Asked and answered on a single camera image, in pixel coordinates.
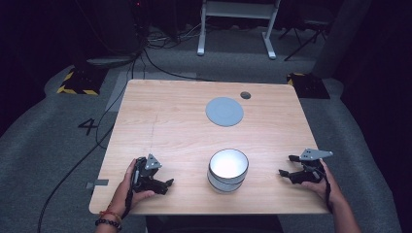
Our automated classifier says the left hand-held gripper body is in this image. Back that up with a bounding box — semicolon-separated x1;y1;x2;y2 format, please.
130;153;167;195

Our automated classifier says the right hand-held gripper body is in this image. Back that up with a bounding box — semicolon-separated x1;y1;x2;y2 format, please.
291;148;334;185

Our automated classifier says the person's right hand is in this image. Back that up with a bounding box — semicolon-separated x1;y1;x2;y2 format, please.
300;158;347;210

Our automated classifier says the person's left hand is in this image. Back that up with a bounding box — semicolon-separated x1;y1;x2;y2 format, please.
109;157;156;218

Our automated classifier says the grey tape strip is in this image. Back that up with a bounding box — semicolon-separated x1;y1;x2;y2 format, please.
86;179;110;190

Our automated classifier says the white bowl with dark rim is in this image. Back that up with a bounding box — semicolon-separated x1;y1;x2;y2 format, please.
208;148;251;186
206;174;246;195

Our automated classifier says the grey round plate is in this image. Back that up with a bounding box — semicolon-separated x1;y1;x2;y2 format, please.
205;96;245;128

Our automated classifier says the black tripod stand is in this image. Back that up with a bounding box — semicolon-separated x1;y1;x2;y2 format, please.
278;18;331;62

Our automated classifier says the grey column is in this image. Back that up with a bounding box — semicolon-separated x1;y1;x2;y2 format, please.
311;0;373;80

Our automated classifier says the black left gripper strap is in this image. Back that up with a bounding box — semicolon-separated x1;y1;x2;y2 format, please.
121;188;135;219

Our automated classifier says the black gripper strap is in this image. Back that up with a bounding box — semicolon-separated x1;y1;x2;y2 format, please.
121;188;135;219
322;168;334;214

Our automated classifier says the black right gripper strap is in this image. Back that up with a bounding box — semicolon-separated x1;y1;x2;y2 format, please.
322;168;334;214

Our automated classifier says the red string bracelet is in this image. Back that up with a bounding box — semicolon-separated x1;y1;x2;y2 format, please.
98;210;123;223

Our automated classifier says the black bead bracelet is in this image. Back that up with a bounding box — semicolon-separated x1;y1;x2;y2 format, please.
94;218;123;232

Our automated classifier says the long black floor cable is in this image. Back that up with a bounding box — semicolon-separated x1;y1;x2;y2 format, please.
36;48;215;233

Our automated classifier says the black yellow striped base plate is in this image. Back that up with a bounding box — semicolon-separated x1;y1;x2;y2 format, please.
56;66;110;96
286;72;331;100

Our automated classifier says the bundle of black cables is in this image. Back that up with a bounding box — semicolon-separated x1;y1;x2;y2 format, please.
142;22;203;50

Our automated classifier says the white metal desk frame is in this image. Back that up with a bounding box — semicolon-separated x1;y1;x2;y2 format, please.
196;0;282;60

